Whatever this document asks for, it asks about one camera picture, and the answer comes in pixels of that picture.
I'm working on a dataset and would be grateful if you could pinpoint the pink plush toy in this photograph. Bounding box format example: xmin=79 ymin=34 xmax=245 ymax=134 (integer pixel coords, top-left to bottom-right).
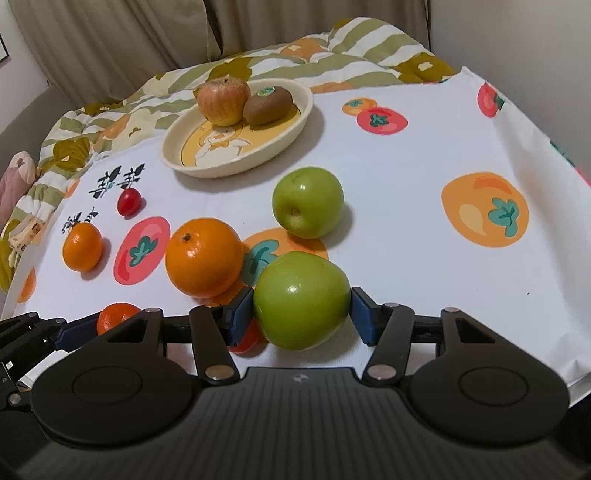
xmin=0 ymin=151 xmax=37 ymax=227

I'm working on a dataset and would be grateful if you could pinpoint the grey bed headboard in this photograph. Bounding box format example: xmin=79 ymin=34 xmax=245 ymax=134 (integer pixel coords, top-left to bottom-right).
xmin=1 ymin=86 xmax=74 ymax=156

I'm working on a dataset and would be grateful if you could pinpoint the floral striped quilt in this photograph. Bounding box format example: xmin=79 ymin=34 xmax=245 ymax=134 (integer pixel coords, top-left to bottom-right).
xmin=1 ymin=17 xmax=456 ymax=291

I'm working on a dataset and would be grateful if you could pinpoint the white fruit print cloth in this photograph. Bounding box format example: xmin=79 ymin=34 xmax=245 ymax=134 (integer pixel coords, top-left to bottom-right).
xmin=6 ymin=71 xmax=590 ymax=383

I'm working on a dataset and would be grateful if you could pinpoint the small mandarin front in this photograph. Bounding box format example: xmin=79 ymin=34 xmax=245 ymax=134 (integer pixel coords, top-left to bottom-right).
xmin=96 ymin=302 xmax=140 ymax=335

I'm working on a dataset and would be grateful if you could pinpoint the cream duck plate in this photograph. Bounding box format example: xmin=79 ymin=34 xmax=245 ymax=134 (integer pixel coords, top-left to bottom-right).
xmin=159 ymin=78 xmax=314 ymax=179

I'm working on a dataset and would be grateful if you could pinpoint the small red tomato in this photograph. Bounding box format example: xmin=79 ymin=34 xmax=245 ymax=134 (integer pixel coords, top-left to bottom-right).
xmin=228 ymin=319 xmax=263 ymax=355

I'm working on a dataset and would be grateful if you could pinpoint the red cherry tomato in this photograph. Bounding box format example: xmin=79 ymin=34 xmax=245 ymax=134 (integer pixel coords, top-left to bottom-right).
xmin=117 ymin=188 xmax=142 ymax=218

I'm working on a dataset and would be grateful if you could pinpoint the brown kiwi with sticker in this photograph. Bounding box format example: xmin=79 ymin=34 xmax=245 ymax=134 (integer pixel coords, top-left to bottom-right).
xmin=243 ymin=86 xmax=293 ymax=127

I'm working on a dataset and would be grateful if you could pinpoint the large orange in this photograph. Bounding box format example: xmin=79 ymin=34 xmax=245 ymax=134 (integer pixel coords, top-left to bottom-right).
xmin=165 ymin=218 xmax=243 ymax=299

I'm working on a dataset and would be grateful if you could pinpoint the green apple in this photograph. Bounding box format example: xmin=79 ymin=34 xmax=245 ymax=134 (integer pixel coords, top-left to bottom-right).
xmin=271 ymin=167 xmax=345 ymax=239
xmin=253 ymin=251 xmax=351 ymax=351

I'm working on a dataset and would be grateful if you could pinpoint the framed wall picture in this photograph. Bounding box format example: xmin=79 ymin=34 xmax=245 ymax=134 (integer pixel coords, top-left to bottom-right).
xmin=0 ymin=36 xmax=9 ymax=63

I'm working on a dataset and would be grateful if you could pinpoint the red yellow apple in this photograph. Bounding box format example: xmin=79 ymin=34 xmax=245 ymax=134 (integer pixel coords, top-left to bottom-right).
xmin=193 ymin=75 xmax=250 ymax=127

